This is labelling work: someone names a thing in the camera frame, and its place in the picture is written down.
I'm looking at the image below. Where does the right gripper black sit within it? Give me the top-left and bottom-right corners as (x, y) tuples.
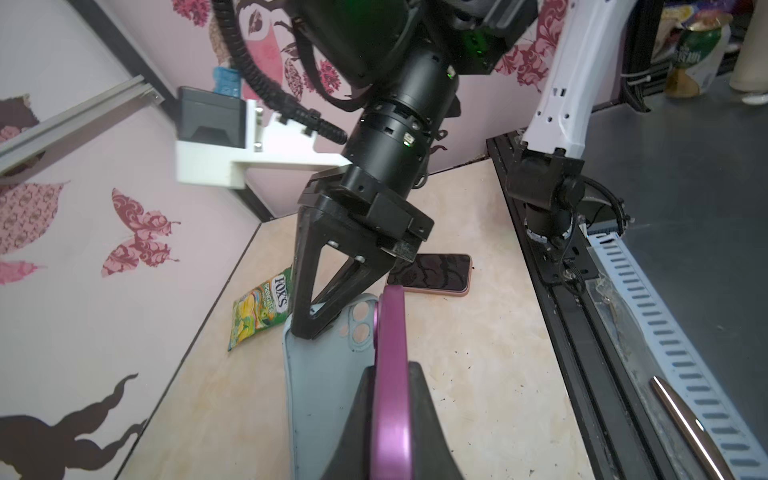
(291, 164), (434, 339)

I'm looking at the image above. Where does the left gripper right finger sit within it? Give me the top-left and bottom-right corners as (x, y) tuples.
(408, 361), (463, 480)

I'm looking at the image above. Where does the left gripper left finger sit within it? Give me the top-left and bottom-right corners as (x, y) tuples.
(322, 366), (376, 480)

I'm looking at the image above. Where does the black phone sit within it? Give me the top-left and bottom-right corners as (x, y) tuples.
(370, 285), (413, 479)
(386, 253), (473, 296)

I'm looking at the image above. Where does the light blue phone case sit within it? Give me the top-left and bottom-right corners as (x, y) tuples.
(282, 293), (378, 479)

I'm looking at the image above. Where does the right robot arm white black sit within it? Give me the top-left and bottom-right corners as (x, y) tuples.
(286, 1), (538, 339)

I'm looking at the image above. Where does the green snack packet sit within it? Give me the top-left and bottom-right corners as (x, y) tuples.
(227, 267), (293, 351)

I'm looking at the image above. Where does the green snack bag background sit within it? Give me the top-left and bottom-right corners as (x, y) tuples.
(664, 10), (733, 99)

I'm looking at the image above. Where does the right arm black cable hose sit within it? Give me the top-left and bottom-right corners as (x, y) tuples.
(209, 0), (349, 146)

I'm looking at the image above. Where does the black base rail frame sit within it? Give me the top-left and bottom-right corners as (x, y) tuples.
(485, 131), (679, 480)

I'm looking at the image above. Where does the white slotted cable duct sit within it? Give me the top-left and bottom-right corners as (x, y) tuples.
(588, 233), (767, 479)

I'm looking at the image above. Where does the aluminium rail back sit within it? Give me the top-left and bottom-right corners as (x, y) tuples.
(1, 75), (166, 174)

